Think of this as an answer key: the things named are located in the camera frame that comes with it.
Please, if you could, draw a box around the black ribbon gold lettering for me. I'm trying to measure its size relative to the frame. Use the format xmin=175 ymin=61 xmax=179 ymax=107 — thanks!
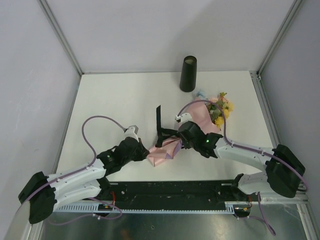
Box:
xmin=155 ymin=105 xmax=181 ymax=148

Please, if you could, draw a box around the pink paper flower bouquet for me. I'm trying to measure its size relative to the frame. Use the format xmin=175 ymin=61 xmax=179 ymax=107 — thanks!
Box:
xmin=147 ymin=92 xmax=234 ymax=167

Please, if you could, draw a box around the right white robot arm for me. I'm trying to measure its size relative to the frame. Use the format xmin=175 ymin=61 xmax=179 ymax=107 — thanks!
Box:
xmin=178 ymin=121 xmax=306 ymax=201

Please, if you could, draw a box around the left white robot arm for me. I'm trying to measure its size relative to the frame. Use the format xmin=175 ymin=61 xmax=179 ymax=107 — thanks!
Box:
xmin=18 ymin=137 xmax=150 ymax=224

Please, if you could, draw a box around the black cylindrical vase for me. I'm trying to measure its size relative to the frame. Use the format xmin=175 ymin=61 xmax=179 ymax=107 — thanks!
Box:
xmin=179 ymin=55 xmax=197 ymax=93

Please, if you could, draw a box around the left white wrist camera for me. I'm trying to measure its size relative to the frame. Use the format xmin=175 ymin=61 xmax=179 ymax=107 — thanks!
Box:
xmin=124 ymin=125 xmax=139 ymax=141

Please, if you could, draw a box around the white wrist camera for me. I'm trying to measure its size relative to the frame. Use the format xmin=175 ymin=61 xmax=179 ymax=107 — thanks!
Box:
xmin=174 ymin=112 xmax=193 ymax=124
xmin=124 ymin=125 xmax=139 ymax=141

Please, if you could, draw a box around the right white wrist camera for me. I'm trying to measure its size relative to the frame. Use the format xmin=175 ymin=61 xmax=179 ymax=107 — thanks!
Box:
xmin=174 ymin=112 xmax=193 ymax=124

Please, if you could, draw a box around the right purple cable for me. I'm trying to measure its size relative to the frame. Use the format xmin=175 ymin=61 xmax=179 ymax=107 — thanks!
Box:
xmin=174 ymin=99 xmax=310 ymax=193

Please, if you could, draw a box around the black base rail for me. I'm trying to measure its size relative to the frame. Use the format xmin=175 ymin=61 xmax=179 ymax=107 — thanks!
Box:
xmin=95 ymin=180 xmax=258 ymax=210

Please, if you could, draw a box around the white slotted cable duct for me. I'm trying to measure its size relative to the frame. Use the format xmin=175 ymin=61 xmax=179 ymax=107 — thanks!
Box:
xmin=53 ymin=202 xmax=252 ymax=214

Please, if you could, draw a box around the aluminium frame profile right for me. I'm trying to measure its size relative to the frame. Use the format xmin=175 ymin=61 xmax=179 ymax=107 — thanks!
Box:
xmin=248 ymin=69 xmax=310 ymax=203

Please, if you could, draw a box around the aluminium frame post left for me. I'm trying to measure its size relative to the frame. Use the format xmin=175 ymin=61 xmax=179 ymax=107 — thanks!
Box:
xmin=37 ymin=0 xmax=84 ymax=77

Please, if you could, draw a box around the aluminium frame post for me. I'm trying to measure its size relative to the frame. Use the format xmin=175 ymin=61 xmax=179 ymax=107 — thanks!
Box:
xmin=37 ymin=0 xmax=84 ymax=77
xmin=256 ymin=0 xmax=305 ymax=76

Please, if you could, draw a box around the aluminium frame post right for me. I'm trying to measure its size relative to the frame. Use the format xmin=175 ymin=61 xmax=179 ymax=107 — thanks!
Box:
xmin=256 ymin=0 xmax=305 ymax=76

